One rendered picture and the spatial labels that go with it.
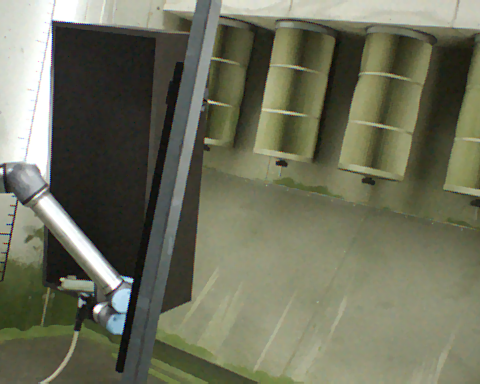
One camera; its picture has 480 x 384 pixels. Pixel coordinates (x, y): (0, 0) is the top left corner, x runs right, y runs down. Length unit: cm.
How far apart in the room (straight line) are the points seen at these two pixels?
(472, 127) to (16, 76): 220
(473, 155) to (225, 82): 156
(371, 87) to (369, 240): 81
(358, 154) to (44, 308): 193
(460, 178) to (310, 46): 110
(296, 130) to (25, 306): 174
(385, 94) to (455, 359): 127
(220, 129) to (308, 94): 62
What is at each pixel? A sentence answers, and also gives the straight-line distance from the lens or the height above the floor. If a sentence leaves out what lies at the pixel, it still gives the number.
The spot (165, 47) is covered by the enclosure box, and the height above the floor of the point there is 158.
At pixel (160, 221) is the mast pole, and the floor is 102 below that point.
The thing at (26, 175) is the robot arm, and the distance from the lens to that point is 277.
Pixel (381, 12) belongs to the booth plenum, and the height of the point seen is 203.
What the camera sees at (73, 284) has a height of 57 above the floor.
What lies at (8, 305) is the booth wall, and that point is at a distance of 423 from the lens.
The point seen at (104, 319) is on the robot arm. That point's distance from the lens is 300.
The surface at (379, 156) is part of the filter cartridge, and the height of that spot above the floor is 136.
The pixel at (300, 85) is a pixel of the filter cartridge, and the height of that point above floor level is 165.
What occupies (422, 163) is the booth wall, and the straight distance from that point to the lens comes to 402.
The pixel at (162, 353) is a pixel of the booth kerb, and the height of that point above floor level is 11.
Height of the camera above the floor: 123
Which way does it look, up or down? 3 degrees down
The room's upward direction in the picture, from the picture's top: 11 degrees clockwise
